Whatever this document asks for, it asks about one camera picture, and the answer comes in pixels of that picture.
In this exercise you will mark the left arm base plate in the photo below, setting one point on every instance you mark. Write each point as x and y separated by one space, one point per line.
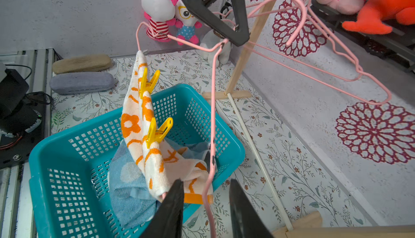
16 147

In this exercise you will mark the white plush striped outfit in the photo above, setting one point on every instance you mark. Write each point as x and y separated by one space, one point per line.
160 15

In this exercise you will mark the teal plastic basket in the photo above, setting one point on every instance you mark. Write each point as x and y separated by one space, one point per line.
69 186

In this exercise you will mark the blue spotted towel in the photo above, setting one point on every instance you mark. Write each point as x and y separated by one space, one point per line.
130 197

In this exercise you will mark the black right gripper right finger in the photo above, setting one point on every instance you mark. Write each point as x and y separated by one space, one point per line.
245 221

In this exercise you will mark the pink wire hanger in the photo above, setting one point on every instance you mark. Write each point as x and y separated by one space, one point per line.
210 108
326 66
313 35

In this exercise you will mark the orange plush toy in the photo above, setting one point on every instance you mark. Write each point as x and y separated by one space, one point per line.
371 16

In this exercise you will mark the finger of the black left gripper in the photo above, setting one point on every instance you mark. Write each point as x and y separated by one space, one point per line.
227 17

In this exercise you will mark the beige slipper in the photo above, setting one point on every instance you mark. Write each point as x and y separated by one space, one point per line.
92 63

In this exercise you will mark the wooden clothes rack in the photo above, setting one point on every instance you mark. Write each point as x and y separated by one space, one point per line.
325 151

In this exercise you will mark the black wall shelf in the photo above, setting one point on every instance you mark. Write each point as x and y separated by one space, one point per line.
398 46

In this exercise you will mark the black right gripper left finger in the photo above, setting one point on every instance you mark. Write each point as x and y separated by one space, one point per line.
168 220

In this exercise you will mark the white orange patterned towel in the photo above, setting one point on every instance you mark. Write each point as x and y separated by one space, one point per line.
160 163

